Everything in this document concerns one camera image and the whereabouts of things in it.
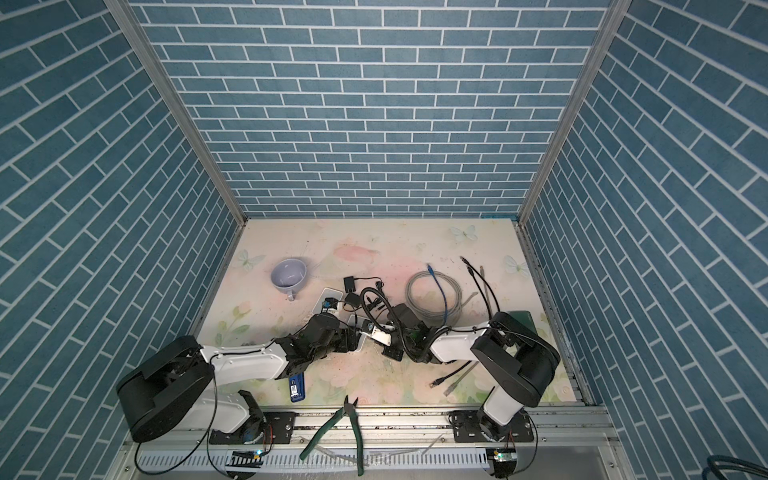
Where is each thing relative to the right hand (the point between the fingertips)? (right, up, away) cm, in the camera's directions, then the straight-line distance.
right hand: (376, 334), depth 89 cm
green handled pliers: (-6, -16, -13) cm, 21 cm away
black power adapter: (-10, +14, +10) cm, 20 cm away
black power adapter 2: (-8, +9, +9) cm, 15 cm away
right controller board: (+33, -27, -16) cm, 45 cm away
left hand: (-6, +1, -1) cm, 6 cm away
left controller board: (-31, -25, -17) cm, 43 cm away
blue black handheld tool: (-20, -10, -12) cm, 25 cm away
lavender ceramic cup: (-31, +17, +11) cm, 37 cm away
